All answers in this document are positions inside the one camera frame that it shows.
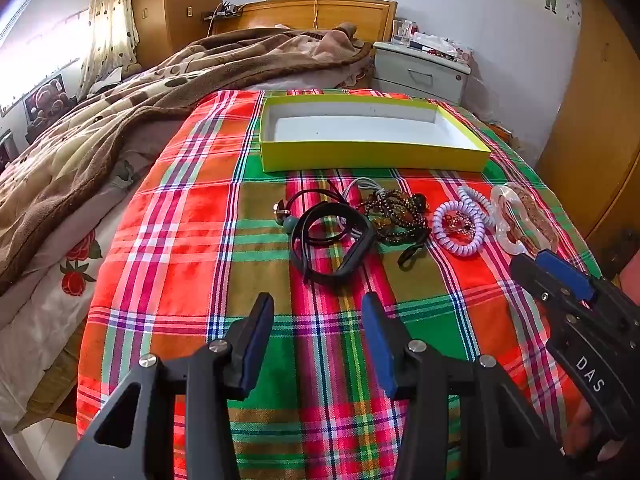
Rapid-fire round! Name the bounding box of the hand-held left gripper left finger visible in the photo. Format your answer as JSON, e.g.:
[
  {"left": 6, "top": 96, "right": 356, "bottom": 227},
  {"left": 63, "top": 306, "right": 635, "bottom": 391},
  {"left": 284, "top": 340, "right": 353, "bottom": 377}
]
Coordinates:
[{"left": 57, "top": 292, "right": 276, "bottom": 480}]

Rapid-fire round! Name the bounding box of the dark beaded bracelet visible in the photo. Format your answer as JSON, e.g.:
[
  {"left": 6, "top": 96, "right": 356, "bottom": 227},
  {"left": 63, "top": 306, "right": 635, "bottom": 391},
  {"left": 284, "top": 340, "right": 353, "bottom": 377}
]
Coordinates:
[{"left": 362, "top": 189, "right": 433, "bottom": 246}]

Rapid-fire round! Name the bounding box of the clear hair claw clip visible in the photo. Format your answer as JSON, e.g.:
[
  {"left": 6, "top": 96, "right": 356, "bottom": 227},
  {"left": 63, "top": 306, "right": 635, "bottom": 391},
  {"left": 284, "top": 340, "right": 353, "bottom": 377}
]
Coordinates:
[{"left": 490, "top": 184, "right": 548, "bottom": 256}]

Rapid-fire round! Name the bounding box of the grey nightstand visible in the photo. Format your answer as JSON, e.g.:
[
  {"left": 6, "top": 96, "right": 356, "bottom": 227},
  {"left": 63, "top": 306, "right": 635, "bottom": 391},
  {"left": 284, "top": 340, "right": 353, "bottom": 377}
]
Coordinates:
[{"left": 372, "top": 40, "right": 473, "bottom": 106}]

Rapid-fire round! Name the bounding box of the power strip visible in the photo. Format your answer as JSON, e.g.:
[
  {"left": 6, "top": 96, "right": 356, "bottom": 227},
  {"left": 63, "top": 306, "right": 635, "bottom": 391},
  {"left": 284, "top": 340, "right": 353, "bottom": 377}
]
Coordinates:
[{"left": 202, "top": 2, "right": 246, "bottom": 21}]

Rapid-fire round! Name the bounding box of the black wristband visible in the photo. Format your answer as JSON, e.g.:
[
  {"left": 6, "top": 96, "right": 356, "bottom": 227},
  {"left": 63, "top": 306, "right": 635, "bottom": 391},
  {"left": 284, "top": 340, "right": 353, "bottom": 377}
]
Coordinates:
[{"left": 290, "top": 203, "right": 377, "bottom": 290}]

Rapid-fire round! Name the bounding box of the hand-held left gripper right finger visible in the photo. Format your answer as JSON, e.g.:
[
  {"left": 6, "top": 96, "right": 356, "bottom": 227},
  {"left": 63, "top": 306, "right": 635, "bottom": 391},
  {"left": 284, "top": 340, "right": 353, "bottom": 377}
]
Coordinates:
[{"left": 361, "top": 291, "right": 571, "bottom": 480}]

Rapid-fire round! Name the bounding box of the spotted curtain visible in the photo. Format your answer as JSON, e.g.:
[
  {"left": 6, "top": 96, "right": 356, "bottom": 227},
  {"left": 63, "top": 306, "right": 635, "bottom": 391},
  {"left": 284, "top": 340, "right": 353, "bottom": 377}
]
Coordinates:
[{"left": 80, "top": 0, "right": 141, "bottom": 96}]

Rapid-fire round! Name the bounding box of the wooden door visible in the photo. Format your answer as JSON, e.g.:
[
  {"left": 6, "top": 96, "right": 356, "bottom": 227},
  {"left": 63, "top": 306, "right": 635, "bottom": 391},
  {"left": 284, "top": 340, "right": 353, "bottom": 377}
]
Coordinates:
[{"left": 537, "top": 0, "right": 640, "bottom": 281}]

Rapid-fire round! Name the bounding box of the floral bedsheet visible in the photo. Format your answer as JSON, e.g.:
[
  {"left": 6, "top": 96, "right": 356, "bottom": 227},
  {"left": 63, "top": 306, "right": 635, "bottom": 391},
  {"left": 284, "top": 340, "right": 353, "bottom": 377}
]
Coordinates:
[{"left": 0, "top": 180, "right": 166, "bottom": 431}]

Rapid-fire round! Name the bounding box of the yellow-green cardboard box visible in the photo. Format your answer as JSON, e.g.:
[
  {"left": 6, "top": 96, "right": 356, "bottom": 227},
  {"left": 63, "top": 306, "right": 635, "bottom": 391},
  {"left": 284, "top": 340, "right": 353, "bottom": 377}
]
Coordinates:
[{"left": 259, "top": 92, "right": 492, "bottom": 173}]

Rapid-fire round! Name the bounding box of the blue spiral hair tie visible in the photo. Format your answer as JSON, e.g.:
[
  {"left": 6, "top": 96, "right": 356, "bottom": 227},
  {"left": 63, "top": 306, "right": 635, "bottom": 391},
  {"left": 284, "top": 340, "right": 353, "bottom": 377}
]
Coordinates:
[{"left": 457, "top": 186, "right": 493, "bottom": 216}]

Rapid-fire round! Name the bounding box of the plain black hair tie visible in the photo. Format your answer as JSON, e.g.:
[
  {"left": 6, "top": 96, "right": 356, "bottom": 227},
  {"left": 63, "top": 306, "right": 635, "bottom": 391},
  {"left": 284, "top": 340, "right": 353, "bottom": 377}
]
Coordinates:
[{"left": 397, "top": 240, "right": 428, "bottom": 271}]

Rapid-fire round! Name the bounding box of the wooden headboard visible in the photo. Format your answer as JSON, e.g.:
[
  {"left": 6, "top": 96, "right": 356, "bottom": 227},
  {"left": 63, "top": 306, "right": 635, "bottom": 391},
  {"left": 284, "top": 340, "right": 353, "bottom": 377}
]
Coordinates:
[{"left": 210, "top": 0, "right": 398, "bottom": 43}]

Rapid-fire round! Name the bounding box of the purple spiral hair tie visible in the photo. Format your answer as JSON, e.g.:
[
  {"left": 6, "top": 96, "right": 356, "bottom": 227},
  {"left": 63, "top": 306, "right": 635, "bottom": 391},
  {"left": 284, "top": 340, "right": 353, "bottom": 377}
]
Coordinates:
[{"left": 432, "top": 201, "right": 488, "bottom": 258}]

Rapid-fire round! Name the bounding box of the teddy bear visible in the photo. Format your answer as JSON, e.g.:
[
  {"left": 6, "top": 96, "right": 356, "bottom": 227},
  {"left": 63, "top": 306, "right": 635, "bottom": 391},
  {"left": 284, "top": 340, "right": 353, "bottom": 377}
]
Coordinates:
[{"left": 22, "top": 74, "right": 68, "bottom": 126}]

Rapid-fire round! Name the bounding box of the black hair tie with beads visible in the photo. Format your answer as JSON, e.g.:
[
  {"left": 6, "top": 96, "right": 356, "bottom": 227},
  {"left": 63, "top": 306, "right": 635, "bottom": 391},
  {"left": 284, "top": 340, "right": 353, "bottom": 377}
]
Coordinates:
[{"left": 272, "top": 187, "right": 351, "bottom": 241}]

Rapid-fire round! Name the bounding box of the rhinestone keychain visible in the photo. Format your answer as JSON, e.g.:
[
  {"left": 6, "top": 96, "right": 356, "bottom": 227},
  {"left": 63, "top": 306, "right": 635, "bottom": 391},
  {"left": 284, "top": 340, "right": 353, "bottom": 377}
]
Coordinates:
[{"left": 442, "top": 210, "right": 476, "bottom": 236}]

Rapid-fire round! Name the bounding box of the brown spotted blanket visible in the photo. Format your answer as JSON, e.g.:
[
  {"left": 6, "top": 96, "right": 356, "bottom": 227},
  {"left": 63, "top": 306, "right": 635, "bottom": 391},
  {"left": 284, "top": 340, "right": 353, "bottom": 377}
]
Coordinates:
[{"left": 0, "top": 25, "right": 373, "bottom": 296}]

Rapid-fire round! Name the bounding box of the plaid bed cloth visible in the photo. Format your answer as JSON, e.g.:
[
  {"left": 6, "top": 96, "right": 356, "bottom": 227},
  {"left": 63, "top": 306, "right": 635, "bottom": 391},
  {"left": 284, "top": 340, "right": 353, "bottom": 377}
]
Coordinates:
[{"left": 75, "top": 87, "right": 601, "bottom": 480}]

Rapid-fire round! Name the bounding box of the nightstand clutter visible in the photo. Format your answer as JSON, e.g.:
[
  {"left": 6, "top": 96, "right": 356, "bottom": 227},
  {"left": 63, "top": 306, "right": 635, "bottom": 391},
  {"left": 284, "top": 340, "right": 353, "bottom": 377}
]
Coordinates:
[{"left": 392, "top": 19, "right": 473, "bottom": 63}]

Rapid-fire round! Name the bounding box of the grey hair tie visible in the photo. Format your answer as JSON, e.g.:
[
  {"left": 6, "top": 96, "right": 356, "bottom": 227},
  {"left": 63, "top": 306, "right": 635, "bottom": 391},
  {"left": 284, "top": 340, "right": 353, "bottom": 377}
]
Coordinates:
[{"left": 342, "top": 177, "right": 388, "bottom": 211}]

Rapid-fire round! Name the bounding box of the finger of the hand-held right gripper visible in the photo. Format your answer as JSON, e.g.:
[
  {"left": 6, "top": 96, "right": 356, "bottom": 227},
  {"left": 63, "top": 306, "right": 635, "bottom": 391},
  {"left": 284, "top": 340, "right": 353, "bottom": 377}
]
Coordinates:
[
  {"left": 510, "top": 255, "right": 576, "bottom": 322},
  {"left": 532, "top": 250, "right": 598, "bottom": 307}
]

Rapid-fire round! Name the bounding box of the person's right hand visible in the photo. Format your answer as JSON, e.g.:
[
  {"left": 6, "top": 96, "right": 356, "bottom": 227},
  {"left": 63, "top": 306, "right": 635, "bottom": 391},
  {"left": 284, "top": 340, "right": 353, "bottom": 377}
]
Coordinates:
[{"left": 560, "top": 395, "right": 621, "bottom": 461}]

